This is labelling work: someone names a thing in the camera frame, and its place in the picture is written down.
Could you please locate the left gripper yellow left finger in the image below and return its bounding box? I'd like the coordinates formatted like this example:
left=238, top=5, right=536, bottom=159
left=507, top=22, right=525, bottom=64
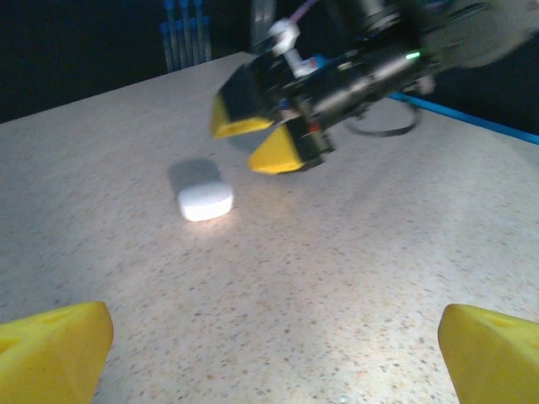
left=0, top=300, right=115, bottom=404

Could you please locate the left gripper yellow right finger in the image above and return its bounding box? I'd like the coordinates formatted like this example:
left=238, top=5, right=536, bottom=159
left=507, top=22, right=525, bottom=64
left=437, top=303, right=539, bottom=404

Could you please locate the white earbud charging case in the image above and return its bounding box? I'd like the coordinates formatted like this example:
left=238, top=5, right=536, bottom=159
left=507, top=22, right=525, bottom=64
left=176, top=181, right=235, bottom=223

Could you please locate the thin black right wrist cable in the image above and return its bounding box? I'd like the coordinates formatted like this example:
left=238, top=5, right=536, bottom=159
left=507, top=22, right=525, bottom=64
left=344, top=100, right=423, bottom=139

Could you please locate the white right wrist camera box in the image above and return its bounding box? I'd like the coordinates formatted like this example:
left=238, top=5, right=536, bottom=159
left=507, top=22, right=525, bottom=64
left=267, top=19, right=315, bottom=79

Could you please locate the aluminium frame post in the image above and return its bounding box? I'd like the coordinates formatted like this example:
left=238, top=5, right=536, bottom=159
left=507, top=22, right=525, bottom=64
left=250, top=0, right=277, bottom=54

